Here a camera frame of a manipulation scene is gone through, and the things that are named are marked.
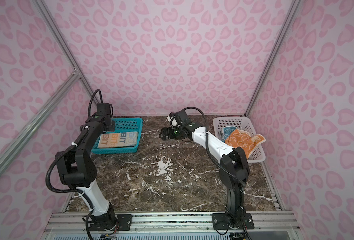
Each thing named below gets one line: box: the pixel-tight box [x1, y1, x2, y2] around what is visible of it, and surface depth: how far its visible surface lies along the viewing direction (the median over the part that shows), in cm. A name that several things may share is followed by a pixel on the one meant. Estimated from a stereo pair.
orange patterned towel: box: [225, 128, 267, 159], surface depth 97 cm
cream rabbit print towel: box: [97, 131, 138, 148], surface depth 105 cm
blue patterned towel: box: [220, 126, 238, 143], surface depth 109 cm
